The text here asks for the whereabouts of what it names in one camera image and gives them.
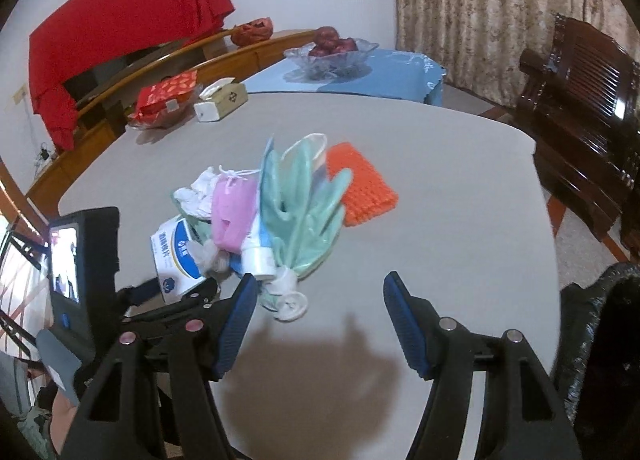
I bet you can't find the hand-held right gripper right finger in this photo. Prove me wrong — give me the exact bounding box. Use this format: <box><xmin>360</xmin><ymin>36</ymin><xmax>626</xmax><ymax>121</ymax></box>
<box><xmin>382</xmin><ymin>271</ymin><xmax>583</xmax><ymax>460</ymax></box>

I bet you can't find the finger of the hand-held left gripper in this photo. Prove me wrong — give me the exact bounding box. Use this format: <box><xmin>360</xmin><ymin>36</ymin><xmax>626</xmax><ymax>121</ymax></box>
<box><xmin>120</xmin><ymin>276</ymin><xmax>223</xmax><ymax>336</ymax></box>
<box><xmin>117</xmin><ymin>277</ymin><xmax>162</xmax><ymax>311</ymax></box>

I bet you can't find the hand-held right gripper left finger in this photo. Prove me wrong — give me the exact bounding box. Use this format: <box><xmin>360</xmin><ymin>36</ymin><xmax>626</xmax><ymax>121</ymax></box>
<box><xmin>57</xmin><ymin>273</ymin><xmax>258</xmax><ymax>460</ymax></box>

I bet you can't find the white and blue carton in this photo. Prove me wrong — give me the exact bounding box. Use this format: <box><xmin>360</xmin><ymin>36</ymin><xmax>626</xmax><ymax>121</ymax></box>
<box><xmin>150</xmin><ymin>217</ymin><xmax>213</xmax><ymax>305</ymax></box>

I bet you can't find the white plastic wrap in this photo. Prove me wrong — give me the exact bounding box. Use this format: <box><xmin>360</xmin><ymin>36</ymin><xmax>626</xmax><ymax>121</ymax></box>
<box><xmin>260</xmin><ymin>270</ymin><xmax>308</xmax><ymax>323</ymax></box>

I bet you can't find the clear plastic bag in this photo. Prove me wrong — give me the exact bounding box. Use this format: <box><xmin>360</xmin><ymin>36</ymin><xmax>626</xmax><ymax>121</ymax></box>
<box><xmin>192</xmin><ymin>240</ymin><xmax>236</xmax><ymax>277</ymax></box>

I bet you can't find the white plastic tube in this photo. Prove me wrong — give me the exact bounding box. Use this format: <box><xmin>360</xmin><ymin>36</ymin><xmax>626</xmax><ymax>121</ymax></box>
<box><xmin>240</xmin><ymin>220</ymin><xmax>278</xmax><ymax>281</ymax></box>

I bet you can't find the pink drawstring pouch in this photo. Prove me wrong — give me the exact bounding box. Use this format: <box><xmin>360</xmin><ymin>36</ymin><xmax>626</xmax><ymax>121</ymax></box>
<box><xmin>210</xmin><ymin>171</ymin><xmax>262</xmax><ymax>253</ymax></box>

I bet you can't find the white tissue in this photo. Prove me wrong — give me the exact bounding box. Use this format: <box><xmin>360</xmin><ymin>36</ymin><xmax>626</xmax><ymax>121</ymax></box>
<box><xmin>172</xmin><ymin>166</ymin><xmax>223</xmax><ymax>221</ymax></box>

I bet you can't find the teal rubber glove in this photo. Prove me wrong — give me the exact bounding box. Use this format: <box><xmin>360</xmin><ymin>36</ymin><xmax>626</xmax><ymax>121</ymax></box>
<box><xmin>265</xmin><ymin>167</ymin><xmax>353</xmax><ymax>286</ymax></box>
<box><xmin>260</xmin><ymin>133</ymin><xmax>331</xmax><ymax>241</ymax></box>

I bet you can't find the black lined trash bin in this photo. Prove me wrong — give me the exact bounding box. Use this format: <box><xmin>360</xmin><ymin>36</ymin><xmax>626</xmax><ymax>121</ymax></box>
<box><xmin>552</xmin><ymin>263</ymin><xmax>640</xmax><ymax>460</ymax></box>

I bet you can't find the person's left forearm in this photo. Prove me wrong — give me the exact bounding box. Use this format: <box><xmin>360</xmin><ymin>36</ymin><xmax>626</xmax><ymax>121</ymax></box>
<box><xmin>50</xmin><ymin>390</ymin><xmax>81</xmax><ymax>441</ymax></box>

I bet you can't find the orange knobbly mat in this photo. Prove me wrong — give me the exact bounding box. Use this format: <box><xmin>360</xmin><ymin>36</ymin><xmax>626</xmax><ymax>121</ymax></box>
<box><xmin>325</xmin><ymin>141</ymin><xmax>400</xmax><ymax>227</ymax></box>

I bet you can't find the red patterned gift box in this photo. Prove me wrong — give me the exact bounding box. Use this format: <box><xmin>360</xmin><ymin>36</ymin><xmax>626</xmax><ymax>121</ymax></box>
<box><xmin>127</xmin><ymin>69</ymin><xmax>201</xmax><ymax>128</ymax></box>

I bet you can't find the dark television screen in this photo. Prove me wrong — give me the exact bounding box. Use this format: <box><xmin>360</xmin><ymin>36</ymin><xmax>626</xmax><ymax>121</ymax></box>
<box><xmin>62</xmin><ymin>38</ymin><xmax>201</xmax><ymax>106</ymax></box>

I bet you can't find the beige tissue box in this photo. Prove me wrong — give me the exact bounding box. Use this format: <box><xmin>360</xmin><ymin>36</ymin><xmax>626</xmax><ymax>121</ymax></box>
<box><xmin>194</xmin><ymin>78</ymin><xmax>249</xmax><ymax>122</ymax></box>

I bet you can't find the red cloth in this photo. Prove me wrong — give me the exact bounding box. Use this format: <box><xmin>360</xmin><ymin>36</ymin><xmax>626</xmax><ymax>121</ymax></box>
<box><xmin>28</xmin><ymin>0</ymin><xmax>236</xmax><ymax>152</ymax></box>

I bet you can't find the blue tablecloth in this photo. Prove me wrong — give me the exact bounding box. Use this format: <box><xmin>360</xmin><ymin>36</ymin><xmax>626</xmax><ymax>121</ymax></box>
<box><xmin>242</xmin><ymin>48</ymin><xmax>447</xmax><ymax>106</ymax></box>

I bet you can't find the plastic bag of red fruit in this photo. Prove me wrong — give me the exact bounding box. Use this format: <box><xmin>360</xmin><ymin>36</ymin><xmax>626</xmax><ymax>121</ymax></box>
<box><xmin>284</xmin><ymin>39</ymin><xmax>379</xmax><ymax>81</ymax></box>

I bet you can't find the dark wooden armchair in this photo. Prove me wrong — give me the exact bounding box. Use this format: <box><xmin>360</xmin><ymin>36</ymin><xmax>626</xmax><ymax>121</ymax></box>
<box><xmin>515</xmin><ymin>13</ymin><xmax>640</xmax><ymax>261</ymax></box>

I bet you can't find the beige patterned curtain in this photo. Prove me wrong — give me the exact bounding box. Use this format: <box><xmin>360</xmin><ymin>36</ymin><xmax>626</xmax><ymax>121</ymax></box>
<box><xmin>390</xmin><ymin>0</ymin><xmax>640</xmax><ymax>107</ymax></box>

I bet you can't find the black metal frame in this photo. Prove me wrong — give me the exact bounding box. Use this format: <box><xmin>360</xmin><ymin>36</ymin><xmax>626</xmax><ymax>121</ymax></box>
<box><xmin>0</xmin><ymin>220</ymin><xmax>51</xmax><ymax>356</ymax></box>

